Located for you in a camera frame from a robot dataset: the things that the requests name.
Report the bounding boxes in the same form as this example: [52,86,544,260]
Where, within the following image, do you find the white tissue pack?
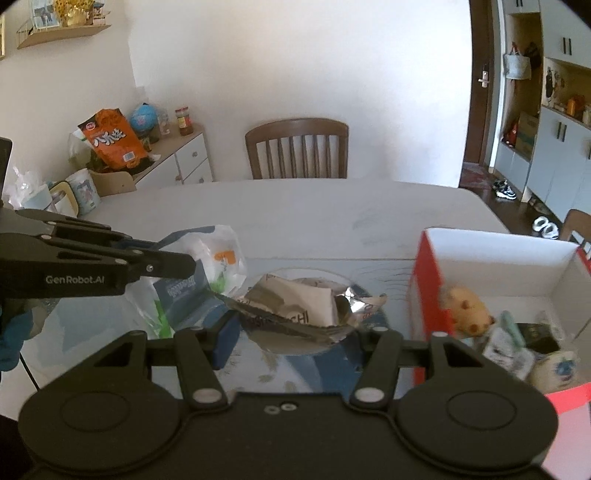
[125,225,247,339]

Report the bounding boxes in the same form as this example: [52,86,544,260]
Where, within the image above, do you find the silver foil snack wrapper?
[218,273,388,355]

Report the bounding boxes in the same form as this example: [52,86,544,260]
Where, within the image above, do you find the yellow plush toy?
[440,286,495,337]

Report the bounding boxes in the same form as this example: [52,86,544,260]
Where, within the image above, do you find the white printed packet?
[482,327,536,381]

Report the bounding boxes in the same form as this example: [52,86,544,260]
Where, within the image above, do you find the black snack packet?
[517,323,560,355]

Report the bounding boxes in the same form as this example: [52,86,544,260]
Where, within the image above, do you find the blueberry bread packet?
[528,350,579,394]

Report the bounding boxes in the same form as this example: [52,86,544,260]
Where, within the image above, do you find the blue gloved left hand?
[0,311,33,372]

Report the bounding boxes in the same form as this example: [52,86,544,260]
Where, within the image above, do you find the orange snack bag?
[78,109,148,171]

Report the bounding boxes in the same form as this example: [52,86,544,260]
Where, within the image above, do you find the white drawer sideboard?
[134,128,213,190]

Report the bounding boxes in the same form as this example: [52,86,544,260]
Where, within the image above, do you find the blue globe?
[128,103,158,137]

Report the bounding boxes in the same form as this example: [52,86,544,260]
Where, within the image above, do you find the red white cardboard box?
[407,226,591,416]

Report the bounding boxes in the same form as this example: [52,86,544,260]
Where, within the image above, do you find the red lid jar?
[175,107,193,136]

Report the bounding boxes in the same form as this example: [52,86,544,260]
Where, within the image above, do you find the far wooden chair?
[245,118,349,180]

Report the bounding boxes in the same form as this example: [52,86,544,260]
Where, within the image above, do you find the wooden chair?
[245,118,349,180]
[559,209,591,242]

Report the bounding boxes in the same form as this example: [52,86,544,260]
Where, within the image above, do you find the white sneakers pair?
[532,216,560,240]

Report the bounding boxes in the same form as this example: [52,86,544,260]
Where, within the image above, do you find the black white sneakers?
[493,179,517,201]

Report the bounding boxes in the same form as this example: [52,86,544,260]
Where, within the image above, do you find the right wooden chair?
[559,209,591,242]

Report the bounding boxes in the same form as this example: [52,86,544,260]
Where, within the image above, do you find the grey hanging tote bag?
[503,42,532,81]

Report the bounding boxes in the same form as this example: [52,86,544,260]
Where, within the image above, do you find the dark wooden door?
[460,0,494,189]

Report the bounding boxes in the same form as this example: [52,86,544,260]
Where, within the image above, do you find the wooden wall shelf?
[17,25,110,50]

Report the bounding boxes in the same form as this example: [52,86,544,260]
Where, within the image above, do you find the white wall cabinet unit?
[493,1,590,220]

